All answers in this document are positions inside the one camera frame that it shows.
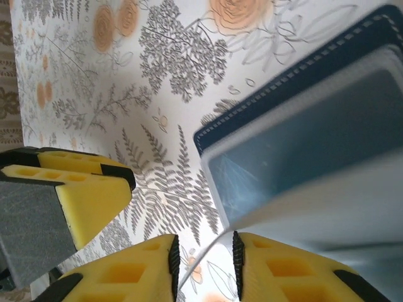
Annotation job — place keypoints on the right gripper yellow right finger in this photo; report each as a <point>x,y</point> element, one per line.
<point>283,273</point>

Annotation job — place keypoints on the navy blue card holder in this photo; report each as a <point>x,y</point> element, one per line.
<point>283,104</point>

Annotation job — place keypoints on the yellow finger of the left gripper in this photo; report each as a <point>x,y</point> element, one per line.
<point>63,158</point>
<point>91,204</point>

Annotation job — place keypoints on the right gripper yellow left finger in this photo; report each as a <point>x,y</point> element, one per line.
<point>132,273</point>

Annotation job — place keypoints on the floral table cover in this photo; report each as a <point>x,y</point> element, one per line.
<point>157,94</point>

